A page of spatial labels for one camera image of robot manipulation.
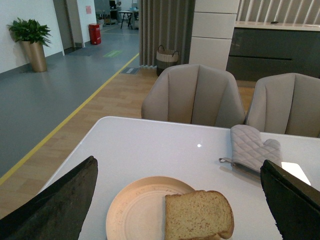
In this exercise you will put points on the grey pleated curtain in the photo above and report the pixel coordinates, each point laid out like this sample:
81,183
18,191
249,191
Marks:
168,23

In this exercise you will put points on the beige chair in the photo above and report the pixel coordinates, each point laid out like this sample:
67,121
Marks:
286,104
195,94

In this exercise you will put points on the gold plant pot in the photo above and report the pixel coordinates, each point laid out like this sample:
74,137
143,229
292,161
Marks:
36,56

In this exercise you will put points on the beige left chair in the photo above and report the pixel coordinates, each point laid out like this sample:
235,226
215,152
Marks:
195,94

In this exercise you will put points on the woven basket with handles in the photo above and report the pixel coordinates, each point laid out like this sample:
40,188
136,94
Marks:
165,58

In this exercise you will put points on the beige round plate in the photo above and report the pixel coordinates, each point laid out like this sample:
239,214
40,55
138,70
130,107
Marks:
138,210

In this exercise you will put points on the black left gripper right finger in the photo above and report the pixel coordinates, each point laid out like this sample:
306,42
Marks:
294,205

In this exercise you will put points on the distant black leg table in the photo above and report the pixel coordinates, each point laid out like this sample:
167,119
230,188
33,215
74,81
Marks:
126,15

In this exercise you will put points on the grey quilted oven mitt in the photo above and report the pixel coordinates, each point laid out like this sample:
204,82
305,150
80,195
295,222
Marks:
249,151

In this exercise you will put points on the green potted plant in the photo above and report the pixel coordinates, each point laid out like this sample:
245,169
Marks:
30,31

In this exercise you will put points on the slice of toast bread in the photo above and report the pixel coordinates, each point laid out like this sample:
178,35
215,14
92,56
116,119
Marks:
198,215

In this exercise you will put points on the beige right chair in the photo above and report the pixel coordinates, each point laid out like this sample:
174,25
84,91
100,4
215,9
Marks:
286,104

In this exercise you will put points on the red bin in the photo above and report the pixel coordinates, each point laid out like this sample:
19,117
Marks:
94,33

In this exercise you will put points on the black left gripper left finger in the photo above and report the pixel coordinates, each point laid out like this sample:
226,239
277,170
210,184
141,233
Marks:
59,211

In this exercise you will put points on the grey cabinet counter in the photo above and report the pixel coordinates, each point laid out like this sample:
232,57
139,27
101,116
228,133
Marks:
258,52

